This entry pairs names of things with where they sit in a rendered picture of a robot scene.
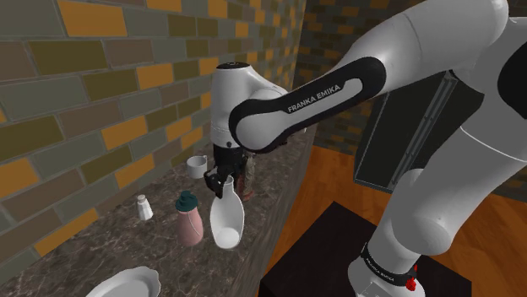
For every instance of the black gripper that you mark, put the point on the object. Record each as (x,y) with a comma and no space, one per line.
(229,158)

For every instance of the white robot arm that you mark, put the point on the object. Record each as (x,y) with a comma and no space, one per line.
(428,45)

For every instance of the brown bottle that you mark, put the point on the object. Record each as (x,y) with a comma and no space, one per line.
(249,181)

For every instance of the white cup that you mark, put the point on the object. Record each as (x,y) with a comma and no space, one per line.
(197,166)

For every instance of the white vase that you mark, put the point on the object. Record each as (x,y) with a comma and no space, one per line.
(227,218)

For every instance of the pink bottle with teal cap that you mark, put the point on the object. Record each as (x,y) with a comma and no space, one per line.
(190,226)

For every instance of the white salt shaker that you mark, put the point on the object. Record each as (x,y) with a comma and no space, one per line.
(144,210)

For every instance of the dark robot stand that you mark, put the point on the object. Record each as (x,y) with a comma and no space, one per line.
(317,255)

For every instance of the white scalloped plate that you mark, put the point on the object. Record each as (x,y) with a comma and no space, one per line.
(127,286)

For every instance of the dark door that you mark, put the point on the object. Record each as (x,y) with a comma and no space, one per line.
(411,135)

